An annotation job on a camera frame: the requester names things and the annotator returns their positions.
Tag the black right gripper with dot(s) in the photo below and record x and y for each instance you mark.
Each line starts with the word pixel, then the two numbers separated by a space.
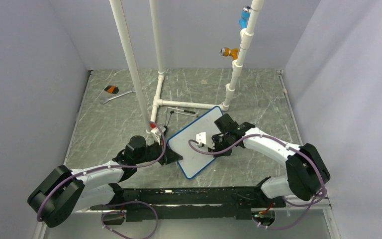
pixel 215 139

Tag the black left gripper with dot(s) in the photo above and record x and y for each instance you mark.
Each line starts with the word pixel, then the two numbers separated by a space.
pixel 169 156

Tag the blue framed whiteboard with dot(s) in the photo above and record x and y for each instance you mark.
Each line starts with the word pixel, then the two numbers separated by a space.
pixel 194 162

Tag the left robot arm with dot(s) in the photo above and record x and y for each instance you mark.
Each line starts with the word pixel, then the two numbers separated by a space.
pixel 65 190

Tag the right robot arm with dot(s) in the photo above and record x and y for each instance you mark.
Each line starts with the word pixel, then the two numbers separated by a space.
pixel 306 173

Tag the black whiteboard marker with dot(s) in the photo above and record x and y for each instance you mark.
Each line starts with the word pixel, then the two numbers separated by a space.
pixel 183 112

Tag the silver wrench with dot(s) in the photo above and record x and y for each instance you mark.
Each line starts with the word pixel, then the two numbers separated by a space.
pixel 107 99

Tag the orange nozzle fitting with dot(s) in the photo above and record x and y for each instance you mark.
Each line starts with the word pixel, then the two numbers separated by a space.
pixel 225 52

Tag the orange black small tool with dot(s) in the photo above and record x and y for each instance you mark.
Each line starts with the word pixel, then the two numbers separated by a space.
pixel 112 89

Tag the blue nozzle fitting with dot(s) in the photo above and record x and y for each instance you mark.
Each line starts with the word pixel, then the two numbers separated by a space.
pixel 245 14

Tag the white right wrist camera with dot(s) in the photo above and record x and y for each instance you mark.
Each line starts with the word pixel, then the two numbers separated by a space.
pixel 204 139

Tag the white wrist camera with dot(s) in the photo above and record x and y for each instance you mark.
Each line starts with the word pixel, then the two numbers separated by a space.
pixel 157 131
pixel 204 139

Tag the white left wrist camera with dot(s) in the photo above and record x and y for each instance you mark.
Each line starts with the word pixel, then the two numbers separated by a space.
pixel 157 131

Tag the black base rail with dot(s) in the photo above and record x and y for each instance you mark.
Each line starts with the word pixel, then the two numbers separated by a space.
pixel 190 203

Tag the white pvc pipe frame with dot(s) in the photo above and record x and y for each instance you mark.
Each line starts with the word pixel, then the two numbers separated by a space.
pixel 149 118

